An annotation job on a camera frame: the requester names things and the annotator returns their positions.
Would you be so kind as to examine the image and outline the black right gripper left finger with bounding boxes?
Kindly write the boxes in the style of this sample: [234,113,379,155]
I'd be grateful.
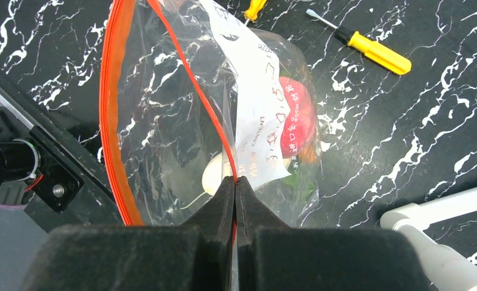
[21,177,235,290]

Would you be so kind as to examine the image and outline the orange handle screwdriver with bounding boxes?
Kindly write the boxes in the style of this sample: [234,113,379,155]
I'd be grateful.
[244,0,267,25]

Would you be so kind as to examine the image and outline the white radish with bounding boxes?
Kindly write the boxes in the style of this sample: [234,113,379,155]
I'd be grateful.
[201,153,233,196]

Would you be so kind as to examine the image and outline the yellow handle screwdriver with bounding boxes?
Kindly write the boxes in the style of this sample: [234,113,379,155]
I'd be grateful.
[305,8,412,75]

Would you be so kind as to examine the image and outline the white pvc pipe frame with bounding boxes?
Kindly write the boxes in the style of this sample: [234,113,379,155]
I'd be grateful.
[379,187,477,290]

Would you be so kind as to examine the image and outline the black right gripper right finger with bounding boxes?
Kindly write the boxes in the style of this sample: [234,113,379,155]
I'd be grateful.
[236,177,429,290]

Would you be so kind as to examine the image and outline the pink peach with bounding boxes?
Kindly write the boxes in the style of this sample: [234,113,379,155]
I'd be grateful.
[279,76,316,158]

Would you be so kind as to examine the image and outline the clear zip top bag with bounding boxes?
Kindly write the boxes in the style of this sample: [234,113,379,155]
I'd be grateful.
[99,1,321,227]

